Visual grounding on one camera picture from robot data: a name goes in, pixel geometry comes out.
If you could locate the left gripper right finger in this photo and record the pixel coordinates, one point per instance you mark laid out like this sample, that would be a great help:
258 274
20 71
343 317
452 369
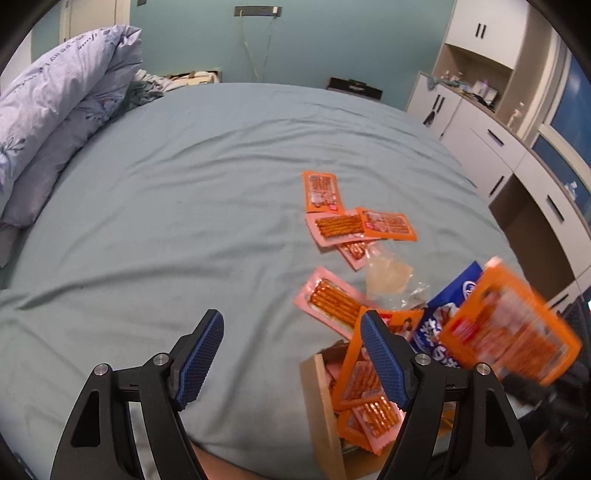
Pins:
392 358

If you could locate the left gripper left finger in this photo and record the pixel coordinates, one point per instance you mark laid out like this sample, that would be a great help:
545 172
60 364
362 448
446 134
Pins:
194 357

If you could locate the blue noodle snack bag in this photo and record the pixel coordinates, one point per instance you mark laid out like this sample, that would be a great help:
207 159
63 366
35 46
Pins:
439 312

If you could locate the orange snack packet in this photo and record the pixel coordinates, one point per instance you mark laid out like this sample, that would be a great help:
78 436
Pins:
358 382
355 254
507 325
321 193
386 225

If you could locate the small orange packet edge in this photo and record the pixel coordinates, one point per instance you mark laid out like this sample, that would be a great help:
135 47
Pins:
372 426

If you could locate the clear plastic wrapper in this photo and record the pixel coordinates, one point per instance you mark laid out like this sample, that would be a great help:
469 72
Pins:
391 282

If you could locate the pink pretzel packet near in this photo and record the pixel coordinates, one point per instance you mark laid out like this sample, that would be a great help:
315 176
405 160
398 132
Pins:
332 301

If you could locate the cardboard box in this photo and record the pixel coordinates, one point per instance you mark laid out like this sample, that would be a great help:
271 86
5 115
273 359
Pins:
339 439

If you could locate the pink pretzel stick packet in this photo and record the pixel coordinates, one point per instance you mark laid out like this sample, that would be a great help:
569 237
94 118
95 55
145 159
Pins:
330 229

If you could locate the blue bed sheet mattress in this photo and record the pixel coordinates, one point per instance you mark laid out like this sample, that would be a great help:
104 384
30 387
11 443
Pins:
196 201

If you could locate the orange snack packet upright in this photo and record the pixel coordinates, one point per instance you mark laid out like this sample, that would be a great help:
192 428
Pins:
321 193

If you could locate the black box on floor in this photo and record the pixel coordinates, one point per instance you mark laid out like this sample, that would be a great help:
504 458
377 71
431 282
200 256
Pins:
355 88

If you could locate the white cabinet desk unit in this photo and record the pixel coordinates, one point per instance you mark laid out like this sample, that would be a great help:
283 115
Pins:
510 101

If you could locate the lavender floral duvet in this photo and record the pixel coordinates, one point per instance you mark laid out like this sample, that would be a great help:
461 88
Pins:
51 110

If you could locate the wall power strip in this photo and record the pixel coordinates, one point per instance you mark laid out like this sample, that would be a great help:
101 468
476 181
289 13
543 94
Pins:
258 11

